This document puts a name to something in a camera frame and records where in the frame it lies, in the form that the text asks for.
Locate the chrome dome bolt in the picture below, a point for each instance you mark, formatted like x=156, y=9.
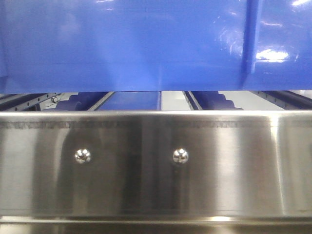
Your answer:
x=82, y=156
x=180, y=156

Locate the left chrome dome bolt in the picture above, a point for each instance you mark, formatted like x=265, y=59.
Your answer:
x=82, y=156

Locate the large blue plastic bin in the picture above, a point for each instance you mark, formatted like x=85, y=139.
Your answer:
x=154, y=45

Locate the right chrome dome bolt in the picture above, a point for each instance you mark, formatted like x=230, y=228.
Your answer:
x=180, y=156

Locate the stainless steel conveyor side rail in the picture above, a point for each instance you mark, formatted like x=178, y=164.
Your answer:
x=249, y=172

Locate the blue conveyor belt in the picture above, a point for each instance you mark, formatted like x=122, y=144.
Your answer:
x=133, y=101

